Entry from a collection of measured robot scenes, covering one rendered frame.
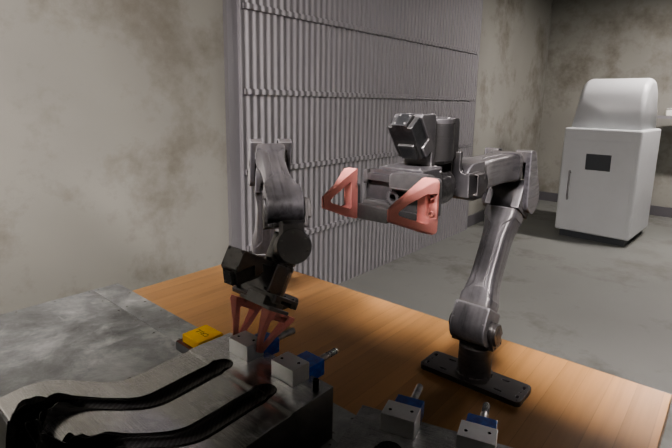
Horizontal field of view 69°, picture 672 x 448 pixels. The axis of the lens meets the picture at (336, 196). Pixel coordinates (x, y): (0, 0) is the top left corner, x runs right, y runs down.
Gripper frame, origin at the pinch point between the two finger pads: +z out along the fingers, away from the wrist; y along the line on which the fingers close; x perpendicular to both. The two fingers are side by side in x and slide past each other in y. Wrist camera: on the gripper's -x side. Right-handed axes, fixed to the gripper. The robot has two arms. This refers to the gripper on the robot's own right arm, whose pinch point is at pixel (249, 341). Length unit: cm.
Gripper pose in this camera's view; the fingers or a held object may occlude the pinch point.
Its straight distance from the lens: 89.4
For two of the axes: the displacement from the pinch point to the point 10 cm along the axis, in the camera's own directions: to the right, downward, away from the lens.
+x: 5.7, 3.7, 7.3
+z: -3.4, 9.2, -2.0
